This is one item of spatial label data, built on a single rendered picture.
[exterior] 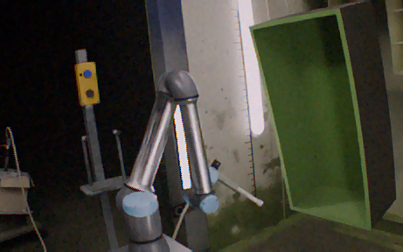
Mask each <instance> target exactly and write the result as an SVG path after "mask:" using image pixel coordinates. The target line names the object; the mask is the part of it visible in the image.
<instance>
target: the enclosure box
mask: <svg viewBox="0 0 403 252"><path fill-rule="evenodd" d="M248 28H249V31H250V35H251V39H252V42H253V46H254V52H255V56H256V60H257V64H258V68H259V69H260V71H261V78H262V82H263V87H264V90H265V94H266V97H267V102H268V108H269V113H270V116H271V120H272V124H273V128H274V134H275V139H276V142H277V146H278V150H279V154H280V158H281V159H280V161H281V168H282V172H283V176H284V180H285V184H286V187H287V192H288V193H287V195H288V201H289V205H290V209H292V210H295V211H297V212H298V211H300V212H303V213H306V214H310V215H315V216H318V217H321V218H326V219H328V220H331V221H338V222H340V223H343V224H348V225H350V226H355V227H357V228H364V229H366V230H367V229H368V230H372V229H373V227H374V226H375V225H376V224H377V223H378V222H379V220H380V219H381V218H382V217H383V216H384V213H385V212H386V211H387V210H388V209H389V207H390V206H391V205H392V204H393V202H394V201H395V200H396V185H395V181H396V179H395V172H394V169H395V166H394V160H393V140H392V127H391V120H390V114H389V107H388V100H387V92H386V80H385V74H384V68H383V60H382V58H381V53H380V47H379V36H378V34H377V28H376V22H375V18H374V16H373V8H372V3H371V0H366V1H363V2H362V1H359V2H354V3H347V4H340V5H338V6H336V5H335V6H331V7H326V8H323V9H317V10H308V11H305V12H303V13H301V12H299V13H296V14H293V15H286V16H284V17H279V18H277V17H276V18H273V19H271V20H268V21H266V22H260V23H258V24H253V25H250V26H248Z"/></svg>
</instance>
